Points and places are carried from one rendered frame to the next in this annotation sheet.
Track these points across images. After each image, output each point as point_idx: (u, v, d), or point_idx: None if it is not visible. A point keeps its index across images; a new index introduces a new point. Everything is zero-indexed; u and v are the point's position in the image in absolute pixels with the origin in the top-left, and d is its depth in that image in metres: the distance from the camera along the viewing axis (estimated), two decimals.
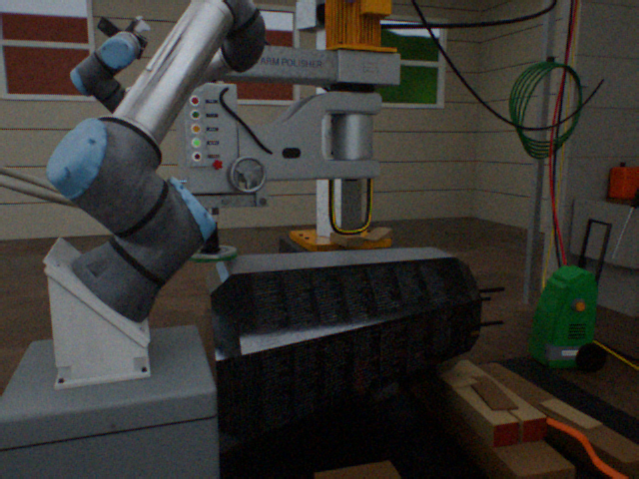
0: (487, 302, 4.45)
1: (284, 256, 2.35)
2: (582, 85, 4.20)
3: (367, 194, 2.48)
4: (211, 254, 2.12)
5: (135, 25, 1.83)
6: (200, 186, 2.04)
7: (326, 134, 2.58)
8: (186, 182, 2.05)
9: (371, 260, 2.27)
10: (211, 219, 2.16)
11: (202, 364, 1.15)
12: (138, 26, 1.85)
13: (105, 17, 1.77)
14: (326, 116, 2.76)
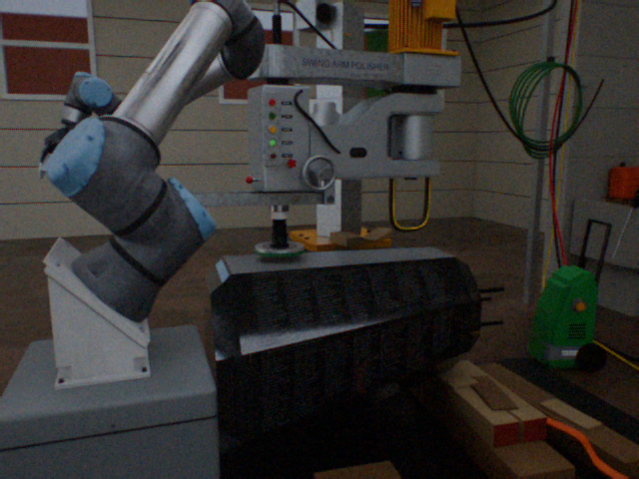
0: (487, 302, 4.45)
1: None
2: (582, 85, 4.20)
3: (425, 192, 2.56)
4: (257, 246, 2.29)
5: None
6: (274, 184, 2.13)
7: None
8: (260, 180, 2.14)
9: (371, 260, 2.27)
10: (281, 216, 2.25)
11: (202, 364, 1.15)
12: None
13: None
14: None
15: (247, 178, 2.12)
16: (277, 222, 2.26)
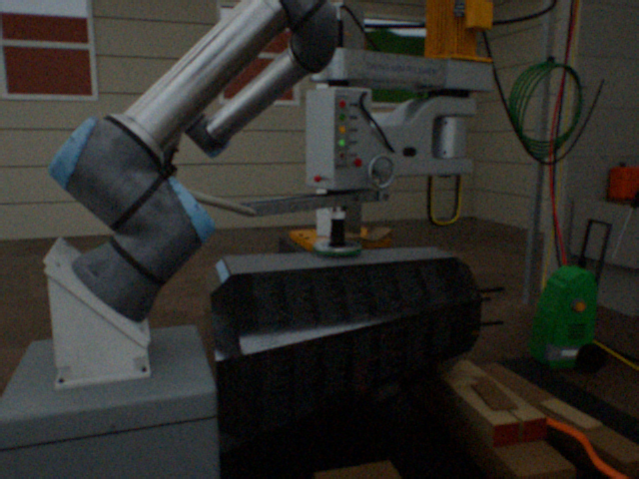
0: (487, 302, 4.45)
1: (284, 256, 2.35)
2: (582, 85, 4.20)
3: (456, 189, 2.75)
4: (344, 247, 2.30)
5: None
6: (340, 182, 2.22)
7: None
8: (326, 179, 2.22)
9: (371, 260, 2.27)
10: (340, 215, 2.34)
11: (202, 364, 1.15)
12: None
13: None
14: (371, 116, 2.79)
15: (316, 177, 2.19)
16: (336, 221, 2.34)
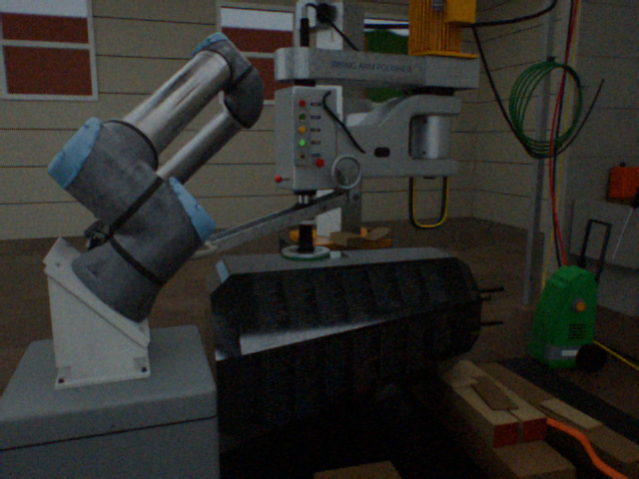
0: (487, 302, 4.45)
1: None
2: (582, 85, 4.20)
3: (443, 191, 2.63)
4: (297, 253, 2.28)
5: None
6: (303, 183, 2.19)
7: None
8: (289, 179, 2.20)
9: (371, 260, 2.27)
10: (308, 221, 2.31)
11: (202, 364, 1.15)
12: None
13: None
14: (361, 116, 2.77)
15: (277, 177, 2.17)
16: (304, 227, 2.32)
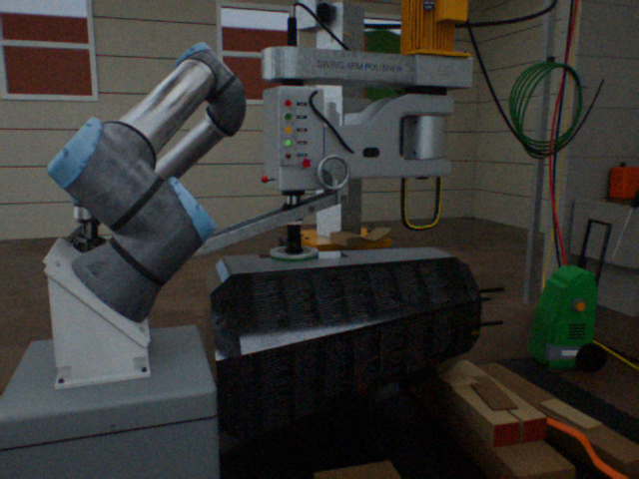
0: (487, 302, 4.45)
1: None
2: (582, 85, 4.20)
3: (436, 192, 2.60)
4: (304, 254, 2.27)
5: None
6: (289, 183, 2.18)
7: None
8: (276, 180, 2.19)
9: (371, 260, 2.27)
10: (296, 221, 2.30)
11: (202, 364, 1.15)
12: None
13: None
14: (357, 116, 2.76)
15: (263, 177, 2.16)
16: (292, 227, 2.31)
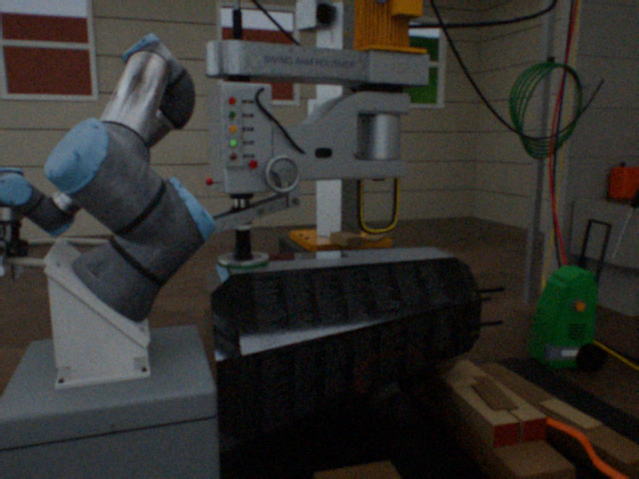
0: (487, 302, 4.45)
1: (284, 256, 2.35)
2: (582, 85, 4.20)
3: (394, 194, 2.50)
4: None
5: None
6: (235, 186, 2.05)
7: None
8: (221, 182, 2.06)
9: (371, 260, 2.27)
10: (244, 226, 2.17)
11: (202, 364, 1.15)
12: None
13: None
14: None
15: (207, 179, 2.03)
16: (240, 232, 2.18)
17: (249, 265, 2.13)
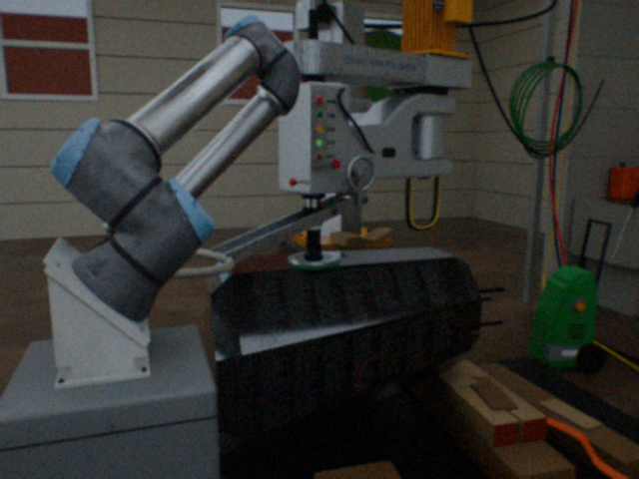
0: (487, 302, 4.45)
1: (284, 256, 2.35)
2: (582, 85, 4.20)
3: (435, 191, 2.62)
4: None
5: None
6: (318, 186, 2.05)
7: None
8: (303, 182, 2.04)
9: (371, 260, 2.27)
10: (318, 226, 2.17)
11: (202, 364, 1.15)
12: None
13: None
14: (358, 116, 2.76)
15: (292, 180, 2.01)
16: (313, 232, 2.17)
17: (317, 266, 2.12)
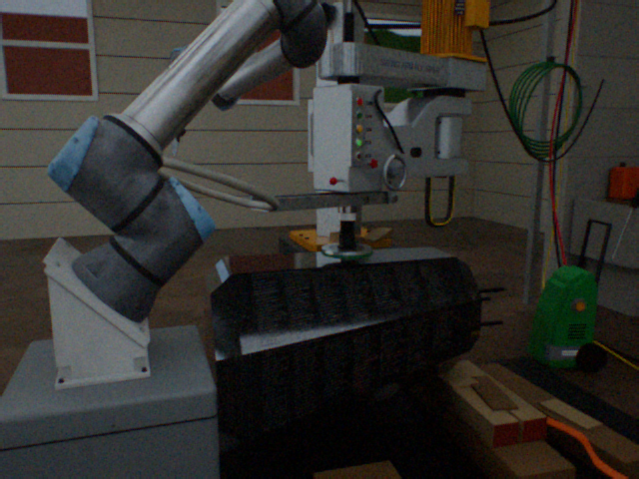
0: (487, 302, 4.45)
1: (284, 256, 2.35)
2: (582, 85, 4.20)
3: (450, 189, 2.72)
4: (339, 251, 2.18)
5: None
6: (356, 185, 2.10)
7: None
8: (342, 181, 2.09)
9: (371, 260, 2.27)
10: (351, 217, 2.22)
11: (202, 364, 1.15)
12: None
13: (186, 131, 1.93)
14: None
15: (332, 179, 2.05)
16: (347, 223, 2.22)
17: None
